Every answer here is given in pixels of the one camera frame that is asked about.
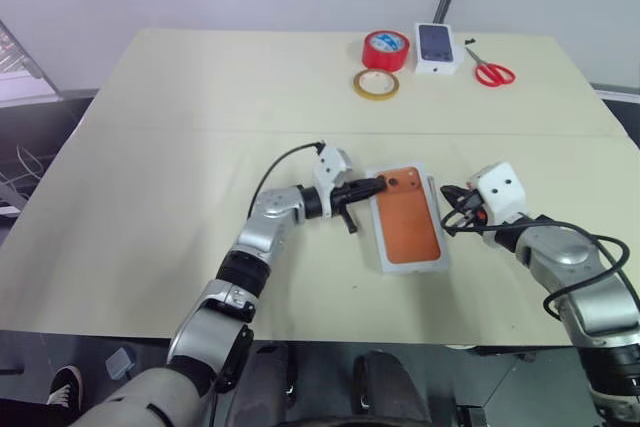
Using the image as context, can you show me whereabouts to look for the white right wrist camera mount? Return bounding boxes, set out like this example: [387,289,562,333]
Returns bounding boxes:
[466,161,529,226]

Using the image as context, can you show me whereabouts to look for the black and white sneaker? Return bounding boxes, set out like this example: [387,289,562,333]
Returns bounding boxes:
[47,365,84,408]

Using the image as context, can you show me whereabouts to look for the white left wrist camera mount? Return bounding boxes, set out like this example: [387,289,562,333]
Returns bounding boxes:
[312,144,354,221]

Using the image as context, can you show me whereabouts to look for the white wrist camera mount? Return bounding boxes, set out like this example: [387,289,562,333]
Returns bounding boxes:
[466,161,529,226]
[312,144,354,221]

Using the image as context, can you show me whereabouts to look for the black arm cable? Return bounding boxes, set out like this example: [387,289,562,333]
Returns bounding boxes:
[248,140,325,221]
[439,211,630,321]

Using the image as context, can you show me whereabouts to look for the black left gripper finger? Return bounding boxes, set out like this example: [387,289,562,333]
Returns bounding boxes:
[340,205,360,235]
[349,177,389,200]

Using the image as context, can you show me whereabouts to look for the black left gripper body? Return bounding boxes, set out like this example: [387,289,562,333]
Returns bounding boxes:
[329,179,359,219]

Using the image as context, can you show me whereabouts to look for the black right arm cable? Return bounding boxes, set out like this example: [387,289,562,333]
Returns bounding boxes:
[439,211,630,321]

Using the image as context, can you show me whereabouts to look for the black side desk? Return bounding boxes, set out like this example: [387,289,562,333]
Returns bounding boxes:
[592,81,640,148]

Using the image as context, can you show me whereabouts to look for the yellow clear tape roll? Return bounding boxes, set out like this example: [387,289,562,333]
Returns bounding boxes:
[352,68,401,102]

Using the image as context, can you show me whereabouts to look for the red handled scissors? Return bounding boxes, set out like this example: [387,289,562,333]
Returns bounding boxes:
[464,45,517,87]

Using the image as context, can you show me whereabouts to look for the orange smartphone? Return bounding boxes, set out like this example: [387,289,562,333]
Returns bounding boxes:
[374,166,444,266]

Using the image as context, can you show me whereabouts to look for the red tape roll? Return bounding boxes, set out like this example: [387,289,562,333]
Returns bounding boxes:
[361,30,411,71]

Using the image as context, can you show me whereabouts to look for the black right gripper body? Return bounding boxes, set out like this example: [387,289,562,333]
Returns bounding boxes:
[455,185,487,224]

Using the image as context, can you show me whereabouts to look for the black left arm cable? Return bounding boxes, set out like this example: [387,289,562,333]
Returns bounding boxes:
[248,140,325,221]

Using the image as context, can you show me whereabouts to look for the white phone case tray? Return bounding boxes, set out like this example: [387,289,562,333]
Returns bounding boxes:
[366,161,450,276]

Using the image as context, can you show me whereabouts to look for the small grey floor pad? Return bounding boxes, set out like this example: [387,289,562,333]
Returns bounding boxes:
[104,346,136,381]

